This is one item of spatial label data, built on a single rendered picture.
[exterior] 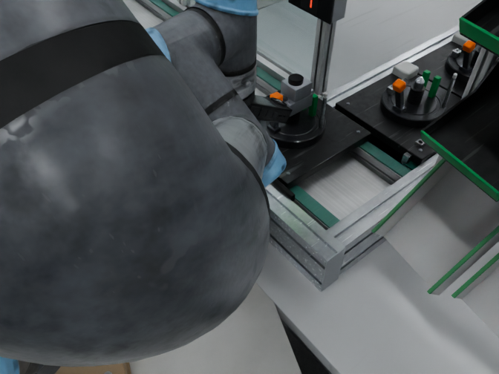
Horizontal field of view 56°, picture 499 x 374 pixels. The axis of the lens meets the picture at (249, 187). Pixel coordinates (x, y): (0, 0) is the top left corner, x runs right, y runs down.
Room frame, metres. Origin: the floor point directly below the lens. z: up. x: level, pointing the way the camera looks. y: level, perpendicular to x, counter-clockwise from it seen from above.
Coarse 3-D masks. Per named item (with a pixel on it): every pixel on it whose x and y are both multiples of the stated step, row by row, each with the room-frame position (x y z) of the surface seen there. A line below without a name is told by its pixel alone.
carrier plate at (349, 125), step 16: (336, 112) 0.83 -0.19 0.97; (336, 128) 0.78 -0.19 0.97; (352, 128) 0.78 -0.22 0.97; (320, 144) 0.73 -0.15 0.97; (336, 144) 0.73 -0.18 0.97; (352, 144) 0.73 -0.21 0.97; (288, 160) 0.68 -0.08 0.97; (304, 160) 0.68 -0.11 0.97; (320, 160) 0.68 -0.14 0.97; (288, 176) 0.63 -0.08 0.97; (304, 176) 0.64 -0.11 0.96
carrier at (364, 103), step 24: (408, 72) 0.96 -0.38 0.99; (360, 96) 0.89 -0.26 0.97; (384, 96) 0.86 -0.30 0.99; (408, 96) 0.85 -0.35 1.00; (432, 96) 0.86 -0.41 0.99; (456, 96) 0.89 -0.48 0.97; (360, 120) 0.81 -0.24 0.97; (384, 120) 0.80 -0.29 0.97; (408, 120) 0.78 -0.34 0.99; (432, 120) 0.78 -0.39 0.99; (408, 144) 0.73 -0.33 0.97
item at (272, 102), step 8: (256, 96) 0.60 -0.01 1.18; (264, 96) 0.62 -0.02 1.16; (256, 104) 0.56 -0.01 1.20; (264, 104) 0.57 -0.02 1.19; (272, 104) 0.59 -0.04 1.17; (280, 104) 0.60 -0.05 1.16; (256, 112) 0.55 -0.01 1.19; (264, 112) 0.56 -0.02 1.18; (272, 112) 0.57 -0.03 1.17; (280, 112) 0.59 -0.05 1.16; (288, 112) 0.60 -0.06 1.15; (264, 120) 0.57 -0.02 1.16; (272, 120) 0.58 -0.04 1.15; (280, 120) 0.59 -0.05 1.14
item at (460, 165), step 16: (496, 64) 0.53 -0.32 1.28; (496, 80) 0.54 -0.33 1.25; (480, 96) 0.53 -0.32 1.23; (496, 96) 0.52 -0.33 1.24; (448, 112) 0.50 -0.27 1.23; (464, 112) 0.51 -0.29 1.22; (480, 112) 0.51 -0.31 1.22; (496, 112) 0.50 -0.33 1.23; (432, 128) 0.49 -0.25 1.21; (448, 128) 0.49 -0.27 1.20; (464, 128) 0.49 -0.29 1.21; (480, 128) 0.48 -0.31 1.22; (496, 128) 0.47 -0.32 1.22; (432, 144) 0.47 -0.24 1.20; (448, 144) 0.47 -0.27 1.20; (464, 144) 0.46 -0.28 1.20; (480, 144) 0.46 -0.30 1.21; (496, 144) 0.45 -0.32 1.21; (448, 160) 0.44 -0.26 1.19; (464, 160) 0.44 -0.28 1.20; (480, 160) 0.44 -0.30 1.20; (496, 160) 0.43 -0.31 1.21; (480, 176) 0.41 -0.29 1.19; (496, 176) 0.41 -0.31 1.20; (496, 192) 0.37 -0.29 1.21
